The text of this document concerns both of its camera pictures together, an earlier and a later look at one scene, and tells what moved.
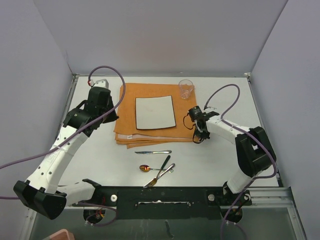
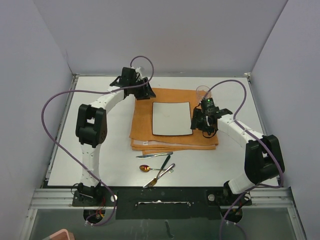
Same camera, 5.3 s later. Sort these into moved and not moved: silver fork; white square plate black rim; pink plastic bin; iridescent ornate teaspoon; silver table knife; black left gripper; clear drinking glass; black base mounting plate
Moved: silver table knife; clear drinking glass; white square plate black rim; black left gripper
Not moved: pink plastic bin; iridescent ornate teaspoon; silver fork; black base mounting plate
